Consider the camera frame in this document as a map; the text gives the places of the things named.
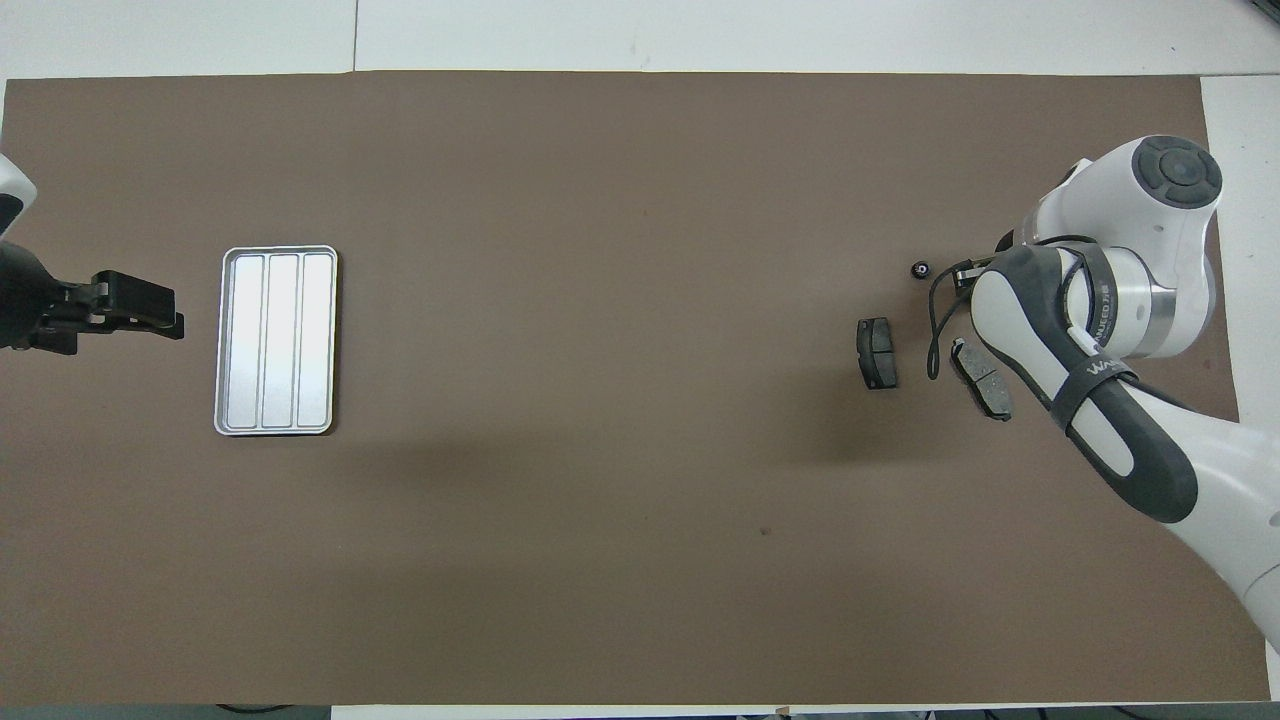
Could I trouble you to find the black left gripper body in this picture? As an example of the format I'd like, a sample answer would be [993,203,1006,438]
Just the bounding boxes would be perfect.
[0,240,179,353]

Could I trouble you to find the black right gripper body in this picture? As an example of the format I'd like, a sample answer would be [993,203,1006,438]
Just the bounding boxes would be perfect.
[955,230,1016,293]

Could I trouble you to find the silver metal tray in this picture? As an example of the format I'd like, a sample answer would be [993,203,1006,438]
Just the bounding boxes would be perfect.
[213,245,340,437]

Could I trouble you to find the curved dark grey brake pad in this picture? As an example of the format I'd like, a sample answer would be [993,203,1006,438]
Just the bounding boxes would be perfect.
[950,337,1014,423]

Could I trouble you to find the rectangular dark grey brake pad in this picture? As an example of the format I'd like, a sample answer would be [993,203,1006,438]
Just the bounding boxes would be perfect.
[856,317,899,391]

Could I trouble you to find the brown table mat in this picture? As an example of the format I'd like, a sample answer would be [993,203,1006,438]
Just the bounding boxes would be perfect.
[0,70,1271,707]

